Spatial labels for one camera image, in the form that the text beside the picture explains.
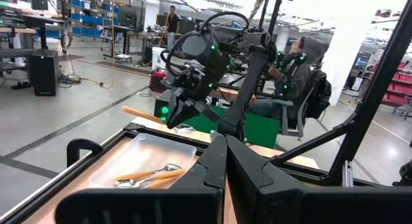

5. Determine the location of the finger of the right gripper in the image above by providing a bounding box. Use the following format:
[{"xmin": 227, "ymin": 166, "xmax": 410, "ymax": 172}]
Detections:
[
  {"xmin": 178, "ymin": 100, "xmax": 202, "ymax": 124},
  {"xmin": 166, "ymin": 93, "xmax": 186, "ymax": 130}
]

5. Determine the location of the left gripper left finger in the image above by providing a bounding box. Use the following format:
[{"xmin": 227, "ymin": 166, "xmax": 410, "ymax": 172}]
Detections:
[{"xmin": 170, "ymin": 133, "xmax": 228, "ymax": 224}]

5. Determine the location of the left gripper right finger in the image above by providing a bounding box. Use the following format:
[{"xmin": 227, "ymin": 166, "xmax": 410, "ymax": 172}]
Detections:
[{"xmin": 227, "ymin": 135, "xmax": 306, "ymax": 224}]

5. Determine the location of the black equipment with green light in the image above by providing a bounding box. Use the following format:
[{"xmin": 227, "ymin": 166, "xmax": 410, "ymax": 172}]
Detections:
[{"xmin": 153, "ymin": 89, "xmax": 172, "ymax": 122}]

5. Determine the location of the wooden workbench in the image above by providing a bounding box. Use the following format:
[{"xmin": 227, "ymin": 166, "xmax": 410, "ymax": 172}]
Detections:
[{"xmin": 209, "ymin": 87, "xmax": 258, "ymax": 105}]

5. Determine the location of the red tool bag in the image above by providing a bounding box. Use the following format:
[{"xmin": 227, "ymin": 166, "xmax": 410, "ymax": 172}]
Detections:
[{"xmin": 149, "ymin": 68, "xmax": 168, "ymax": 93}]

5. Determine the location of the translucent white plastic container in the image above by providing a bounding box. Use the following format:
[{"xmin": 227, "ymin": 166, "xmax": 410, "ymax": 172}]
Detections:
[{"xmin": 88, "ymin": 133, "xmax": 198, "ymax": 189}]

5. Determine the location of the green mat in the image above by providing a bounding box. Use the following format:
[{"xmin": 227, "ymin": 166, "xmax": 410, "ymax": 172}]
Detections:
[{"xmin": 183, "ymin": 104, "xmax": 281, "ymax": 150}]

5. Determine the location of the person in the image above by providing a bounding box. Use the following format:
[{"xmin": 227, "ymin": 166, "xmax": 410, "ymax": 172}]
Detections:
[
  {"xmin": 247, "ymin": 35, "xmax": 330, "ymax": 119},
  {"xmin": 165, "ymin": 5, "xmax": 181, "ymax": 50}
]

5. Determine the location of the black-legged desk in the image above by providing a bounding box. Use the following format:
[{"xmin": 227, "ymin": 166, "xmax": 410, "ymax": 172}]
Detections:
[{"xmin": 101, "ymin": 24, "xmax": 142, "ymax": 63}]

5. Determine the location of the blue bin shelving rack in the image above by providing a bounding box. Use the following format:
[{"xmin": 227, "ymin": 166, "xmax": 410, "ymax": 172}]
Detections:
[{"xmin": 66, "ymin": 0, "xmax": 120, "ymax": 40}]

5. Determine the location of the black background equipment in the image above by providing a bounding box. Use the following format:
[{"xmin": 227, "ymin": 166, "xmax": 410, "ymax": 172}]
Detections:
[{"xmin": 392, "ymin": 159, "xmax": 412, "ymax": 186}]

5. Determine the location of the dark workstation desk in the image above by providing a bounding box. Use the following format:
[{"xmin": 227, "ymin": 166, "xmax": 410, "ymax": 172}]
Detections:
[{"xmin": 0, "ymin": 13, "xmax": 67, "ymax": 90}]

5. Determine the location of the black computer monitor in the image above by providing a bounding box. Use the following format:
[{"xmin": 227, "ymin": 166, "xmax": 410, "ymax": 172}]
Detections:
[{"xmin": 31, "ymin": 0, "xmax": 49, "ymax": 11}]

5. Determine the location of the red shelving unit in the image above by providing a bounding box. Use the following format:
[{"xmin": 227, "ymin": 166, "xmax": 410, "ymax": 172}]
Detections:
[{"xmin": 381, "ymin": 61, "xmax": 412, "ymax": 108}]

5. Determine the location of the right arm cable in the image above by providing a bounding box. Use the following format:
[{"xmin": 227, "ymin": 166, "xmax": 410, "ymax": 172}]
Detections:
[{"xmin": 160, "ymin": 11, "xmax": 250, "ymax": 77}]

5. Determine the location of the black curved frame bracket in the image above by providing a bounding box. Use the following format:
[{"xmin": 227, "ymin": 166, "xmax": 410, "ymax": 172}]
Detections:
[{"xmin": 66, "ymin": 138, "xmax": 104, "ymax": 169}]

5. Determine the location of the floor cable bundle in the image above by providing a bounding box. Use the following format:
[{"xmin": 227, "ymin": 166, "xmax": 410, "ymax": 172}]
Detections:
[{"xmin": 57, "ymin": 72, "xmax": 116, "ymax": 90}]

